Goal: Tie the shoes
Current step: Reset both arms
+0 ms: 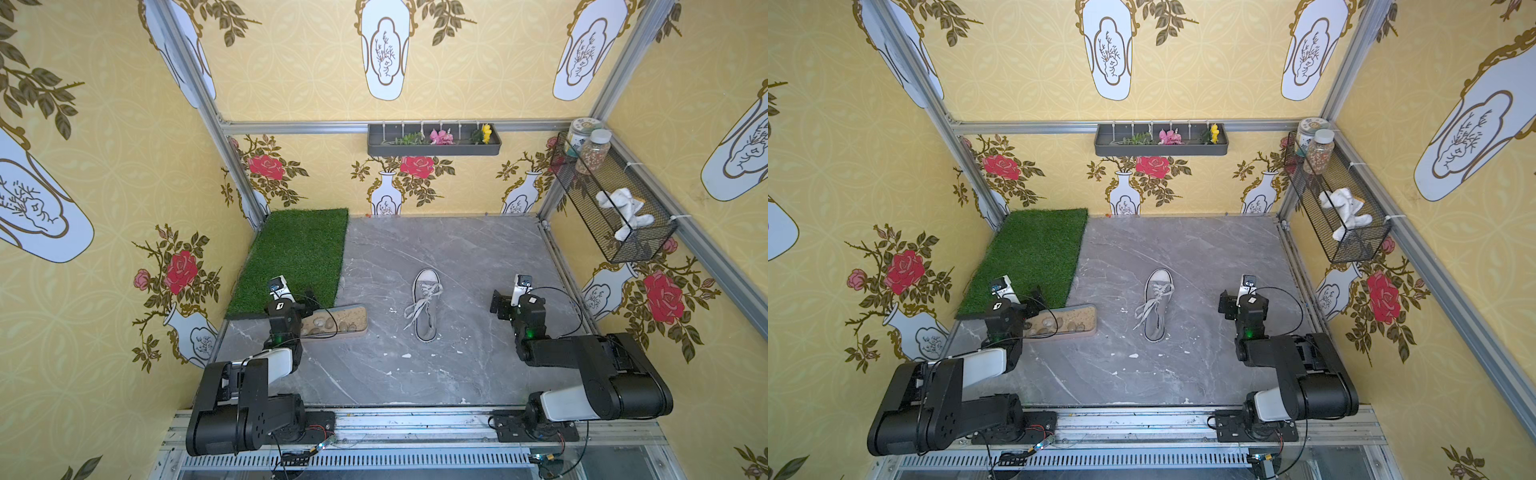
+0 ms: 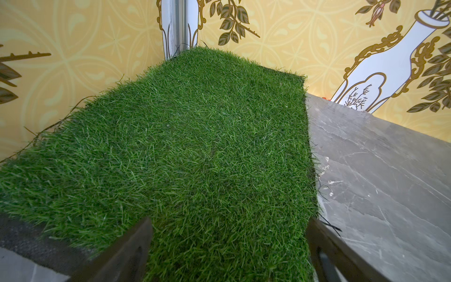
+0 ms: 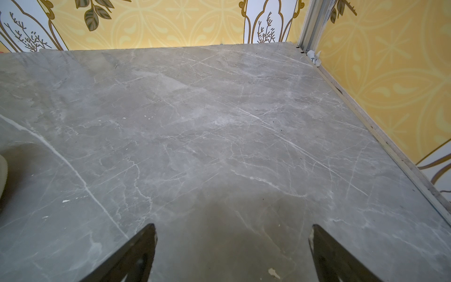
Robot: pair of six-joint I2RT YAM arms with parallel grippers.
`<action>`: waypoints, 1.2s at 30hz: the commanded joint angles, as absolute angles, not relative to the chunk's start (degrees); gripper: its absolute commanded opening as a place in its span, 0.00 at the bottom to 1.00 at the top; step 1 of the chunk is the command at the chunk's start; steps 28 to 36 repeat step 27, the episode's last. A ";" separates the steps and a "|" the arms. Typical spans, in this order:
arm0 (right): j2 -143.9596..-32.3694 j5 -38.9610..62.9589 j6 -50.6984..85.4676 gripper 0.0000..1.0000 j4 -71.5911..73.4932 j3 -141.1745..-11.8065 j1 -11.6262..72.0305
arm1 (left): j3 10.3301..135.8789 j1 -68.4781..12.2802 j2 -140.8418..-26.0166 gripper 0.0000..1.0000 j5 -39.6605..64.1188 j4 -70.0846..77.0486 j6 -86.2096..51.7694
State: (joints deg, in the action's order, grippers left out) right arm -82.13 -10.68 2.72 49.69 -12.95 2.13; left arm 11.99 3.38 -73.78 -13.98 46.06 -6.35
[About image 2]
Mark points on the green artificial grass mat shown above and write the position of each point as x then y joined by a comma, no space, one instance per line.
212,147

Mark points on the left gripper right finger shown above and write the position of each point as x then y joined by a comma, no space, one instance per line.
332,258

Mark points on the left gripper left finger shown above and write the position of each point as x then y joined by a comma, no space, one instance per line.
123,261

